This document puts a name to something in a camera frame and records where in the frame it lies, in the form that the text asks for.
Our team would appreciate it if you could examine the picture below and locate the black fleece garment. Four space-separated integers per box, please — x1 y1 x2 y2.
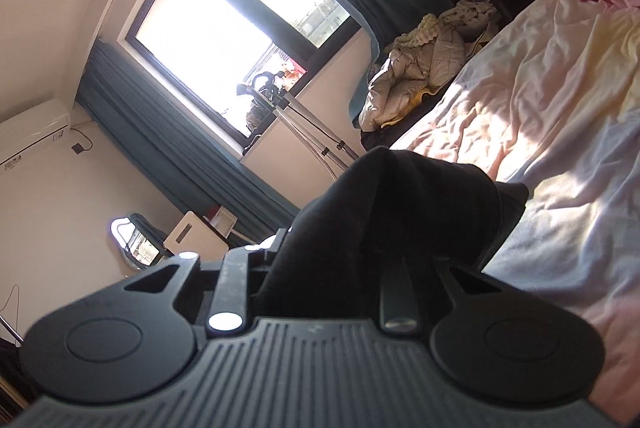
253 147 529 318

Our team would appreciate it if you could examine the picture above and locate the white black chair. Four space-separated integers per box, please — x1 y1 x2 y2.
163 211 231 262

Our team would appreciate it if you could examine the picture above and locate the left teal curtain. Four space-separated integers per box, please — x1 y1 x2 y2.
76 40 298 240

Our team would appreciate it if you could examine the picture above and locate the vanity mirror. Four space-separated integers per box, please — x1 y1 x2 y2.
110 213 168 271

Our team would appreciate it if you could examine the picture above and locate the metal garment steamer stand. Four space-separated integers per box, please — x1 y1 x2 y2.
236 70 359 181

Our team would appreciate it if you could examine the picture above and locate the black framed window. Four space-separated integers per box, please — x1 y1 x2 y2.
126 0 359 149

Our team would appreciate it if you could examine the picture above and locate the pink white bed sheet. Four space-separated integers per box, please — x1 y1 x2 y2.
396 0 639 424

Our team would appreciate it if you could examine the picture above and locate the white air conditioner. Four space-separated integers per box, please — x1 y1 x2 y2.
1 98 70 173

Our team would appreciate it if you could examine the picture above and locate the beige puffer jacket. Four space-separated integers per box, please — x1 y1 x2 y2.
358 0 500 133

